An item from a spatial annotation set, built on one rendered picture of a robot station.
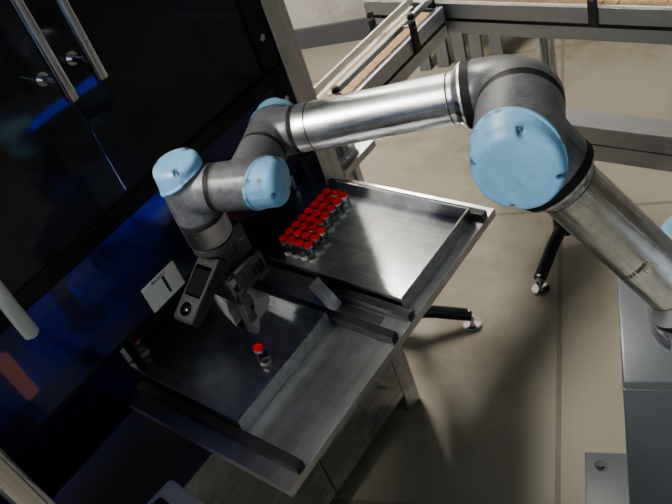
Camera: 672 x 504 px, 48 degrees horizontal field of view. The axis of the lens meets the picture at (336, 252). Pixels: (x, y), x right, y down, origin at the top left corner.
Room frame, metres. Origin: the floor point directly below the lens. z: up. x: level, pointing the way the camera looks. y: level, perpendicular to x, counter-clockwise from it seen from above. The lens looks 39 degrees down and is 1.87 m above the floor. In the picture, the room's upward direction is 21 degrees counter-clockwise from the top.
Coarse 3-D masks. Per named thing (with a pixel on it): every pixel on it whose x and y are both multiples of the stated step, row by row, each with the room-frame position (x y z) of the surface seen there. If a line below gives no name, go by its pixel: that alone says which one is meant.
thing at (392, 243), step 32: (352, 192) 1.37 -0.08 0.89; (384, 192) 1.30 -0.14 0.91; (352, 224) 1.27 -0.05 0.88; (384, 224) 1.23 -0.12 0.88; (416, 224) 1.20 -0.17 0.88; (448, 224) 1.16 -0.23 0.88; (288, 256) 1.25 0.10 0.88; (320, 256) 1.21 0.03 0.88; (352, 256) 1.17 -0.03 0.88; (384, 256) 1.14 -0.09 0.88; (416, 256) 1.10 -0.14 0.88; (352, 288) 1.06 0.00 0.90; (384, 288) 1.05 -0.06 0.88; (416, 288) 1.01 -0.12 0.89
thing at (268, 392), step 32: (224, 320) 1.13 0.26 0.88; (288, 320) 1.06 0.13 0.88; (320, 320) 1.00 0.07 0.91; (160, 352) 1.11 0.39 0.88; (192, 352) 1.08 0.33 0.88; (224, 352) 1.04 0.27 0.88; (288, 352) 0.98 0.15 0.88; (160, 384) 1.00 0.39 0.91; (192, 384) 0.99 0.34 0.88; (224, 384) 0.97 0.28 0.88; (256, 384) 0.94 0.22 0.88; (224, 416) 0.87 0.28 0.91; (256, 416) 0.86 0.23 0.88
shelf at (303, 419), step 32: (320, 192) 1.43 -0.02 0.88; (288, 224) 1.36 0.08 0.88; (480, 224) 1.13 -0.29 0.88; (448, 256) 1.07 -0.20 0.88; (288, 288) 1.15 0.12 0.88; (384, 320) 0.97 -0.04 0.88; (416, 320) 0.95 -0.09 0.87; (320, 352) 0.96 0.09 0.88; (352, 352) 0.93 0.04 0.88; (384, 352) 0.90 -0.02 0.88; (128, 384) 1.06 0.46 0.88; (288, 384) 0.91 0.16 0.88; (320, 384) 0.89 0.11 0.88; (352, 384) 0.86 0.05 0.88; (160, 416) 0.95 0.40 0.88; (288, 416) 0.84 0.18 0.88; (320, 416) 0.82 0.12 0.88; (224, 448) 0.83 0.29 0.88; (288, 448) 0.78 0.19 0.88; (320, 448) 0.76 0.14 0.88; (288, 480) 0.72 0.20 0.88
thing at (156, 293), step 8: (168, 264) 1.14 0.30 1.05; (160, 272) 1.13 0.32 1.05; (168, 272) 1.14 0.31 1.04; (176, 272) 1.15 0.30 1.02; (152, 280) 1.12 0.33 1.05; (160, 280) 1.12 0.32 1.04; (168, 280) 1.13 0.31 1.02; (176, 280) 1.14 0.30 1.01; (144, 288) 1.10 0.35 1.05; (152, 288) 1.11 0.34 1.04; (160, 288) 1.12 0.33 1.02; (176, 288) 1.14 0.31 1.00; (144, 296) 1.10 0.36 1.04; (152, 296) 1.10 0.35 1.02; (160, 296) 1.11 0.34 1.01; (168, 296) 1.12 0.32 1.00; (152, 304) 1.10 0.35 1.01; (160, 304) 1.11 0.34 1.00
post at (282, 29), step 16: (272, 0) 1.45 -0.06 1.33; (272, 16) 1.44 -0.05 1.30; (288, 16) 1.47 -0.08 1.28; (272, 32) 1.43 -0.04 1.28; (288, 32) 1.46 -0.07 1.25; (288, 48) 1.45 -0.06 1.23; (288, 64) 1.44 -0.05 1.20; (304, 64) 1.47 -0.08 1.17; (288, 80) 1.44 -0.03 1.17; (304, 80) 1.46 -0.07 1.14; (304, 96) 1.45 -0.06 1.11; (320, 160) 1.44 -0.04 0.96; (336, 160) 1.47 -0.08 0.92; (320, 176) 1.44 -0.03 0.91; (336, 176) 1.46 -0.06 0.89; (400, 352) 1.46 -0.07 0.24; (400, 368) 1.45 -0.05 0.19; (400, 384) 1.43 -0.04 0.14; (400, 400) 1.45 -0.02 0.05; (416, 400) 1.46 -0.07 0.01
